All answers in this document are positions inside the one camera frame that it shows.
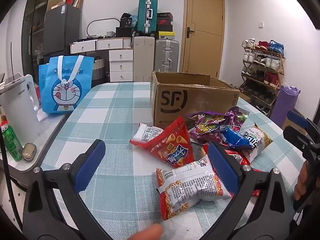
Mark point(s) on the blue cartoon tote bag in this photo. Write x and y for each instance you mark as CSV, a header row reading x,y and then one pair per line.
x,y
65,92

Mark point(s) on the dark grey fridge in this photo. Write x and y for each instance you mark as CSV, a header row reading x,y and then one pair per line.
x,y
61,30

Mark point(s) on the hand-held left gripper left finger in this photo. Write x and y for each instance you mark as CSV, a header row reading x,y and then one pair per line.
x,y
92,163

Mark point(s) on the rows of assorted shoes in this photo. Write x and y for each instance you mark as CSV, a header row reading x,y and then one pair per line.
x,y
270,62

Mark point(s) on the beige suitcase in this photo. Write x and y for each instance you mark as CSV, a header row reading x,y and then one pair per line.
x,y
143,57

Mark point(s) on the white red-edged snack packet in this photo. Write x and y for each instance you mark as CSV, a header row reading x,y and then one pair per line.
x,y
147,132

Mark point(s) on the woven laundry basket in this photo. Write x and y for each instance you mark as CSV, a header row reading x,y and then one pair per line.
x,y
98,68

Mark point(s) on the small brown cardboard box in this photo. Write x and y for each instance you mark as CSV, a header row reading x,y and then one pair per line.
x,y
291,127

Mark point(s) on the wooden door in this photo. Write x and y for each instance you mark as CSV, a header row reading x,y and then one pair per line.
x,y
205,30

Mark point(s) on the white black-print snack packet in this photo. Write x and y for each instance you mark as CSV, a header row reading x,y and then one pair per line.
x,y
257,140

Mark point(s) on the black printed box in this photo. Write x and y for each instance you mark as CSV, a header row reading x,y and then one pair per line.
x,y
125,20

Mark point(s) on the white and red noodle packet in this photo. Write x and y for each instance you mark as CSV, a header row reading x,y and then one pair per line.
x,y
190,187

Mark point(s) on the white electric kettle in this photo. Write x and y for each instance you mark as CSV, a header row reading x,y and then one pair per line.
x,y
17,112

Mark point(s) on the wooden shoe rack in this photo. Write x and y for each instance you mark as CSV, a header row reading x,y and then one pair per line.
x,y
282,62

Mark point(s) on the red barcode snack packet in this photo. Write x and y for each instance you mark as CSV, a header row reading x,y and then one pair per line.
x,y
237,156

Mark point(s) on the purple candy packet green label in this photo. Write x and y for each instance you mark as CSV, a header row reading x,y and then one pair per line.
x,y
240,117

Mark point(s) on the person's right hand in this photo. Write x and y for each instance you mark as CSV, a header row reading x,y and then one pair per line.
x,y
300,182

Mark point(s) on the blue plastic bag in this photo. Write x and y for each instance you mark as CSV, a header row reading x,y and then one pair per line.
x,y
134,21

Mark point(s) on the silver suitcase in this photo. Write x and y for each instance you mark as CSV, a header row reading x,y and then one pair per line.
x,y
166,52

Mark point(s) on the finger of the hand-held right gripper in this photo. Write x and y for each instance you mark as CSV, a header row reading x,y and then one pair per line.
x,y
297,137
298,118

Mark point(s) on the plain black shoe box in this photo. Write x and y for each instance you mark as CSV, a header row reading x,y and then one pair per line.
x,y
164,28

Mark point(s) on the oval mirror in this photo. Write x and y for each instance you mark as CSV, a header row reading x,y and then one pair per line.
x,y
102,20

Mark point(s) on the teal suitcase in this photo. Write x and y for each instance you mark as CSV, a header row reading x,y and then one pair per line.
x,y
146,15

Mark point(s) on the small grey case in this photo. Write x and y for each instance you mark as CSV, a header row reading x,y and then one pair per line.
x,y
29,152

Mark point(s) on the dark glass cabinet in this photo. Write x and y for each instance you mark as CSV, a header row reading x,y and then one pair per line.
x,y
35,30

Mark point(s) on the red triangular snack packet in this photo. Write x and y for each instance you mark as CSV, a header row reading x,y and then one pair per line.
x,y
172,147

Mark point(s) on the red and black shoe box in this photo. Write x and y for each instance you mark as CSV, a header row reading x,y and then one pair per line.
x,y
164,22

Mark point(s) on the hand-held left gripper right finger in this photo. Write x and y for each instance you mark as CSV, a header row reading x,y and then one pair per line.
x,y
222,166

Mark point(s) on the person's left hand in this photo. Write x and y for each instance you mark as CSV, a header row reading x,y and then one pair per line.
x,y
147,233

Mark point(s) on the black bag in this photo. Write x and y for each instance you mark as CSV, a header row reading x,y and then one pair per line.
x,y
123,32

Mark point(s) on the black shoe box red stripe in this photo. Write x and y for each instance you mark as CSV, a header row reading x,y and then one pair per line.
x,y
164,15

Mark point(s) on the white drawer desk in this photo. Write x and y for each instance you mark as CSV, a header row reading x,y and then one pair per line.
x,y
120,55

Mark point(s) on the checked tablecloth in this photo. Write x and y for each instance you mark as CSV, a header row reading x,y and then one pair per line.
x,y
112,110

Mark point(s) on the blue cookie packet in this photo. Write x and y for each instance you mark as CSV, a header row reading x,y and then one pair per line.
x,y
235,138

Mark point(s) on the flat cardboard box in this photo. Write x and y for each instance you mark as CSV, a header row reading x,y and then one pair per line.
x,y
58,6

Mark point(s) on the green bottle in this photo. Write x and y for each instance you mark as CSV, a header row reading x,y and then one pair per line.
x,y
11,142

